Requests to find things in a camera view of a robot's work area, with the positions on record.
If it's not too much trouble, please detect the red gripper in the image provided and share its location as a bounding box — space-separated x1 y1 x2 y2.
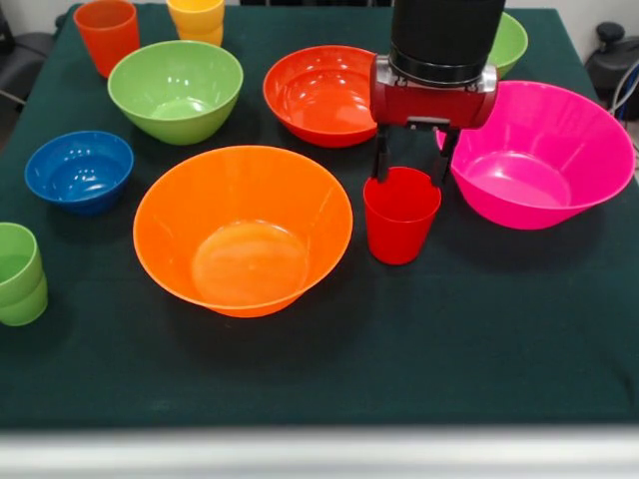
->
368 64 499 190

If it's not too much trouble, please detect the red plastic cup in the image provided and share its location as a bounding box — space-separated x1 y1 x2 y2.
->
362 167 443 266

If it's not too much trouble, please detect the small blue plastic bowl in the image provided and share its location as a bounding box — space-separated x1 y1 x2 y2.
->
24 130 136 217

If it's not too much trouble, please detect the red-orange plastic bowl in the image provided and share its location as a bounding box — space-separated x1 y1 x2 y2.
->
263 45 380 150

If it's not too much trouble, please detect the large pink plastic bowl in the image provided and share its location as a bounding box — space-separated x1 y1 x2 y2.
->
435 79 637 232

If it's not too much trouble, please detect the green plastic bowl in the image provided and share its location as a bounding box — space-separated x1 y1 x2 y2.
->
107 40 245 147
491 10 529 80

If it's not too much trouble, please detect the dark green table cloth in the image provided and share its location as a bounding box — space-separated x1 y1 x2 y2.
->
0 2 639 430

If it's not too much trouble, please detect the large orange plastic bowl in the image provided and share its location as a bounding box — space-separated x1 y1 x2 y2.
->
132 145 354 319

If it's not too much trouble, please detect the yellow plastic cup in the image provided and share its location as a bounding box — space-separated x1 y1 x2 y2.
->
175 22 225 49
166 0 227 36

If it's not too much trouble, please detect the orange-red plastic cup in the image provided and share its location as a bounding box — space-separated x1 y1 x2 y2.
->
73 0 142 79

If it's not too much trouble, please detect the green plastic cup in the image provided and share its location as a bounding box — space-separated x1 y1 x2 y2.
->
0 273 50 328
0 222 44 308

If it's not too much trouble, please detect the grey cable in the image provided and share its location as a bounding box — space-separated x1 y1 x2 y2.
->
611 59 639 151

